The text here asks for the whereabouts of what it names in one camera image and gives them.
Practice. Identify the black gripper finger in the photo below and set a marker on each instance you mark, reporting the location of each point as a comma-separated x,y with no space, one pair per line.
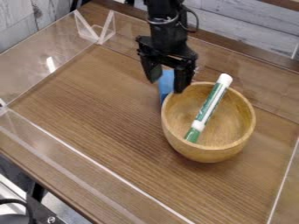
182,78
151,64

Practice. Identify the blue rectangular block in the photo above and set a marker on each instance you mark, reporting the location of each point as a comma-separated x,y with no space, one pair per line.
166,84

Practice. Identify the brown wooden bowl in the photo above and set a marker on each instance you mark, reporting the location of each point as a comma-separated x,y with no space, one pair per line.
227,130

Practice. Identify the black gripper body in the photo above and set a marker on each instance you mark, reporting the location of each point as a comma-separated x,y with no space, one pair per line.
167,42

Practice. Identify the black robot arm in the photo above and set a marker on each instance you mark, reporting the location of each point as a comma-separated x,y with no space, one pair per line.
168,9

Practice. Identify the clear acrylic corner bracket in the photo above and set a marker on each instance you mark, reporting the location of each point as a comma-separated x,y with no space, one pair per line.
96,33

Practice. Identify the black metal table frame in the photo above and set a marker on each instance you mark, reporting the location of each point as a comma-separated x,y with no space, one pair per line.
35,192

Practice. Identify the green white Expo marker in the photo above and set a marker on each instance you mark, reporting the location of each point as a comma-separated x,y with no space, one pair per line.
207,108

